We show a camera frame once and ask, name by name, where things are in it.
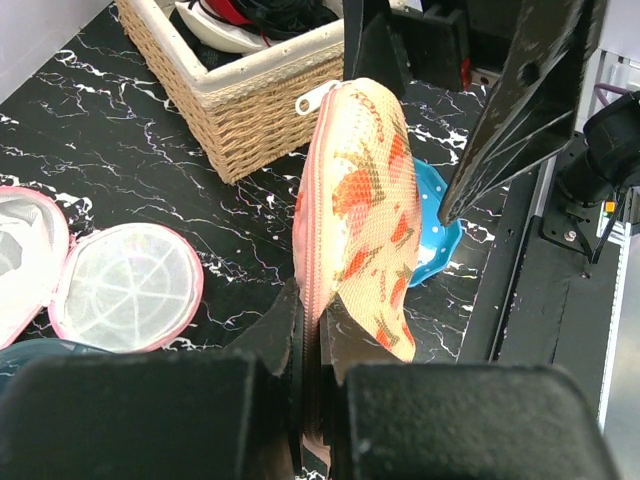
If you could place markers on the floral mesh laundry bag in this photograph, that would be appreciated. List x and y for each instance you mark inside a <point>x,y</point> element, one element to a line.
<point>357,226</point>

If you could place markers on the red and black bra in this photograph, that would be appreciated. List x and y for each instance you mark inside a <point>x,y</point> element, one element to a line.
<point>270,20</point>

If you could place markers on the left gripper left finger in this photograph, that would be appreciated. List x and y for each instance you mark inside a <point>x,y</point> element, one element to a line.
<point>271,428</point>

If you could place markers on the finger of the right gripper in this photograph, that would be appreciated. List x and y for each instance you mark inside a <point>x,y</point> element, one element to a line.
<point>372,49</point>
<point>532,110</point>

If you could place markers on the wicker basket with liner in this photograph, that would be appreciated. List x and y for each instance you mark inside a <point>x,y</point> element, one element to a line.
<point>243,113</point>

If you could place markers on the blue polka dot plate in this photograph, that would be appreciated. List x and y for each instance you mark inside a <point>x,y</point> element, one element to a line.
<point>437,242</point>

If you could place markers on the white round mesh bra bag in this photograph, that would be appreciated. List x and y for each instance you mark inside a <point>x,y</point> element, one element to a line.
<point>133,287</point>

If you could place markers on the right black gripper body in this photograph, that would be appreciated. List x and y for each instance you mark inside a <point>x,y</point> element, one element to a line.
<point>453,44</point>

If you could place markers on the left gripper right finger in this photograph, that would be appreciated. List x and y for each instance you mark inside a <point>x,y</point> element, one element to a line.
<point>343,344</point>

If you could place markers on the teal plastic bin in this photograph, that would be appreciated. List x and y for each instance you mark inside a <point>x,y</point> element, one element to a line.
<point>20,354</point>

